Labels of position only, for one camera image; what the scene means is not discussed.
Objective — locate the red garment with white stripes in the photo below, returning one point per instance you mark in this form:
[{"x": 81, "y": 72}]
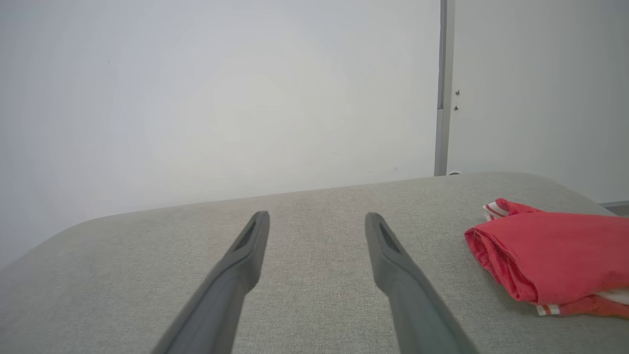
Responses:
[{"x": 555, "y": 255}]

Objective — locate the grey metal partition post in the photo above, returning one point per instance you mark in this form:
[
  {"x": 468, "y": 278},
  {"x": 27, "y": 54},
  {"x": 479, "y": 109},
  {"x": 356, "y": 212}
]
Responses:
[{"x": 443, "y": 137}]

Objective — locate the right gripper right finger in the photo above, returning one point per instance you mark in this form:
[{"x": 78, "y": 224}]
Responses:
[{"x": 417, "y": 319}]

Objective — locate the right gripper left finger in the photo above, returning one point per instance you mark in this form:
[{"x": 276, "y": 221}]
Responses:
[{"x": 221, "y": 305}]

